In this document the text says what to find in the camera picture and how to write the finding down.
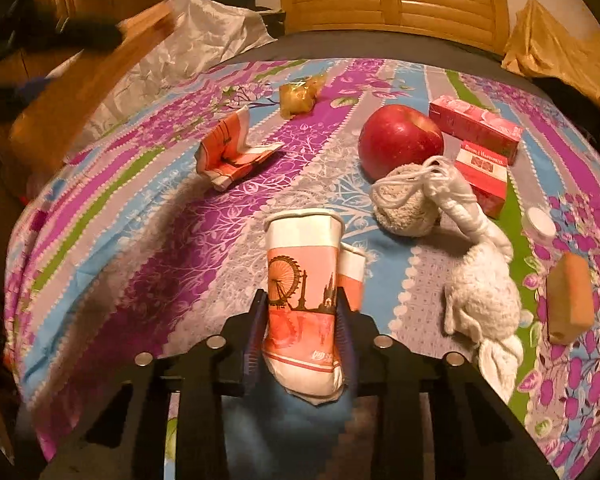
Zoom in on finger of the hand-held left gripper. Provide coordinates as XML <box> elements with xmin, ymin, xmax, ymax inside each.
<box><xmin>15</xmin><ymin>17</ymin><xmax>126</xmax><ymax>54</ymax></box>
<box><xmin>0</xmin><ymin>75</ymin><xmax>56</xmax><ymax>121</ymax></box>

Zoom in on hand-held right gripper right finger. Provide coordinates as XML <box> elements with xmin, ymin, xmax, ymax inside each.
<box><xmin>332</xmin><ymin>295</ymin><xmax>571</xmax><ymax>480</ymax></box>

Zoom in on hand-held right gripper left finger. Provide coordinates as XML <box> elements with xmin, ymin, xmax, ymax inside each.
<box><xmin>40</xmin><ymin>287</ymin><xmax>271</xmax><ymax>480</ymax></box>

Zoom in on small paper cup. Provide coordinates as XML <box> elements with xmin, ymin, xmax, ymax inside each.
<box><xmin>339</xmin><ymin>242</ymin><xmax>368</xmax><ymax>313</ymax></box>

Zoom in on printed paper cup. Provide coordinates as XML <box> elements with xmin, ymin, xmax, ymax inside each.
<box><xmin>262</xmin><ymin>208</ymin><xmax>348</xmax><ymax>406</ymax></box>

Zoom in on beige knit ball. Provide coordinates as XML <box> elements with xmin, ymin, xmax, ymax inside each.
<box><xmin>371</xmin><ymin>165</ymin><xmax>443</xmax><ymax>238</ymax></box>

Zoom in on small red box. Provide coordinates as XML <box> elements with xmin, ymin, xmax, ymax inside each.
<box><xmin>452</xmin><ymin>140</ymin><xmax>510</xmax><ymax>220</ymax></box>

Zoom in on floral striped bedspread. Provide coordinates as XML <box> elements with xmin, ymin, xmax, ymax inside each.
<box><xmin>2</xmin><ymin>57</ymin><xmax>600</xmax><ymax>480</ymax></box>

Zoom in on white satin cover cloth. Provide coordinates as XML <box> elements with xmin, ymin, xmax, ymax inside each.
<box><xmin>45</xmin><ymin>0</ymin><xmax>278</xmax><ymax>141</ymax></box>

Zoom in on white knit cloth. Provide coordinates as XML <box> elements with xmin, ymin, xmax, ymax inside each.
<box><xmin>420</xmin><ymin>156</ymin><xmax>526</xmax><ymax>406</ymax></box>

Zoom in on crushed paper cup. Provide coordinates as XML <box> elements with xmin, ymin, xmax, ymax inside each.
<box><xmin>197</xmin><ymin>107</ymin><xmax>286</xmax><ymax>192</ymax></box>

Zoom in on red apple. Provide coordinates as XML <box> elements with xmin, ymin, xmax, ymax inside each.
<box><xmin>358</xmin><ymin>105</ymin><xmax>445</xmax><ymax>181</ymax></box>

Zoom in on white jar cap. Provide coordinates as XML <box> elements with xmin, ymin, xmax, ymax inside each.
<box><xmin>521</xmin><ymin>207</ymin><xmax>558</xmax><ymax>246</ymax></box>

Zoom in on tan sponge block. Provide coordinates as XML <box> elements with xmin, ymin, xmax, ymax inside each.
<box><xmin>546</xmin><ymin>251</ymin><xmax>595</xmax><ymax>346</ymax></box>

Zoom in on long red box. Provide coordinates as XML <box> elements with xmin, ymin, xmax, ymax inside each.
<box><xmin>428</xmin><ymin>97</ymin><xmax>523</xmax><ymax>165</ymax></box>

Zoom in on grey bed sheet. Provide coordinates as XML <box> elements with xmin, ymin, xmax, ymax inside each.
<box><xmin>220</xmin><ymin>30</ymin><xmax>546</xmax><ymax>91</ymax></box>

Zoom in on wooden bed headboard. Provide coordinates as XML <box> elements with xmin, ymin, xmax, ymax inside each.
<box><xmin>278</xmin><ymin>0</ymin><xmax>511</xmax><ymax>56</ymax></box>

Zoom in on yellow cover cloth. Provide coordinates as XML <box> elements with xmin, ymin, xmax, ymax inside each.
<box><xmin>501</xmin><ymin>0</ymin><xmax>600</xmax><ymax>141</ymax></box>

